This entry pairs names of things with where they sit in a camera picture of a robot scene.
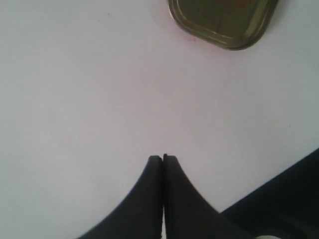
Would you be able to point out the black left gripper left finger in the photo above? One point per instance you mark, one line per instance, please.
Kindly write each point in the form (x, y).
(139, 215)

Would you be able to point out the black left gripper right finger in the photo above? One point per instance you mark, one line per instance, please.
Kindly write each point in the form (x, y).
(187, 214)

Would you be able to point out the gold tin lid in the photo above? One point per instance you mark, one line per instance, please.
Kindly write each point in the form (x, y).
(229, 24)

